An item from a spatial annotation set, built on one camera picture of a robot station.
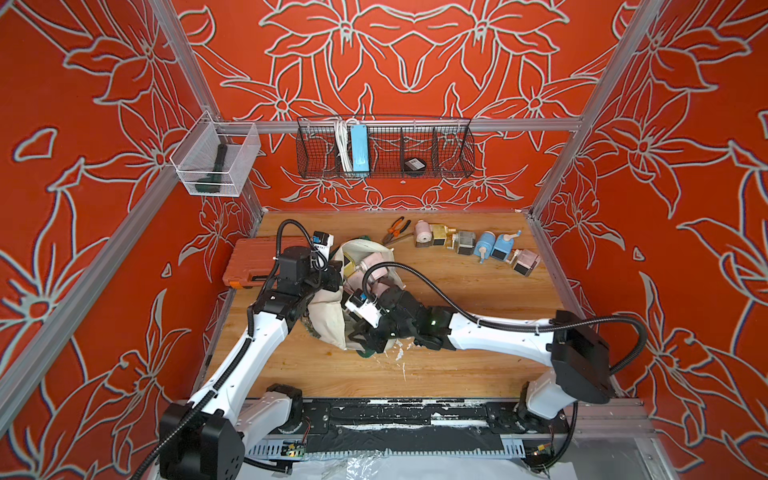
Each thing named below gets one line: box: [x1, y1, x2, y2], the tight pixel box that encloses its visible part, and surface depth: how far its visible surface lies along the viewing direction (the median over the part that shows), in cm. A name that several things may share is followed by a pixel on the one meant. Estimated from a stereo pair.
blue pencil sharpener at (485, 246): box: [474, 230, 496, 264], surface depth 105 cm
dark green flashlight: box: [195, 143, 228, 194], surface depth 83 cm
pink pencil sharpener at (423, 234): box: [415, 219, 433, 248], surface depth 108 cm
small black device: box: [404, 157, 426, 177], surface depth 97 cm
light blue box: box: [351, 125, 370, 172], surface depth 92 cm
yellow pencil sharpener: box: [431, 223, 457, 250], surface depth 109 cm
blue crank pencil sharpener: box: [491, 230, 522, 261], surface depth 104 cm
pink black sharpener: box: [509, 249, 540, 277], surface depth 100 cm
